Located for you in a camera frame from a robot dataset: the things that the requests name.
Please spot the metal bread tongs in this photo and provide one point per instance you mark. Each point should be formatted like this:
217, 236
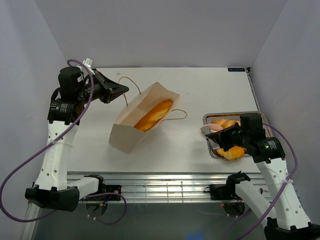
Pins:
206, 131

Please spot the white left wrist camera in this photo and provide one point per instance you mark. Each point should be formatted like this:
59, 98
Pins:
88, 63

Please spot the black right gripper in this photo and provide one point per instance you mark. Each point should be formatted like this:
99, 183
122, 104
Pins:
221, 136

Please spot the scored oval fake loaf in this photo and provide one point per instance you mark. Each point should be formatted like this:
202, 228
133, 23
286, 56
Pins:
225, 123

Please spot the long baguette fake bread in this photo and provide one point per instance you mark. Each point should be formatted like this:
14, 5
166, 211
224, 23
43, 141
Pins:
154, 115

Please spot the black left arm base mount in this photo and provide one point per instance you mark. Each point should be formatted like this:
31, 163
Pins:
105, 193

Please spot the aluminium frame rail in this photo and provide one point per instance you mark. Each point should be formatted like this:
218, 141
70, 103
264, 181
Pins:
140, 188

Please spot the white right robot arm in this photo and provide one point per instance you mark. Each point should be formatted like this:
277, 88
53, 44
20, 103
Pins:
284, 217

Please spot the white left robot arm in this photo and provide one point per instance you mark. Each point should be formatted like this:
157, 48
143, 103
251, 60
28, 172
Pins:
51, 190

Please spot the metal baking tray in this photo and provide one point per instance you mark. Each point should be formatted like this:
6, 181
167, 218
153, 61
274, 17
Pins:
208, 118

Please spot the ring shaped fake bread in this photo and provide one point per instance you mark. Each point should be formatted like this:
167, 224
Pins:
232, 154

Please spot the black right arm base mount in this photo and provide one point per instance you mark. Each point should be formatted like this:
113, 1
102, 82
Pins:
220, 192

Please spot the beige paper bag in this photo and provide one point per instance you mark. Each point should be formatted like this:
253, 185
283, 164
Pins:
142, 116

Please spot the pink sugared fake doughnut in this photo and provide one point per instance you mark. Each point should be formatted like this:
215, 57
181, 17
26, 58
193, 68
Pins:
215, 128

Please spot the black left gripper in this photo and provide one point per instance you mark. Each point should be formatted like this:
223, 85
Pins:
114, 89

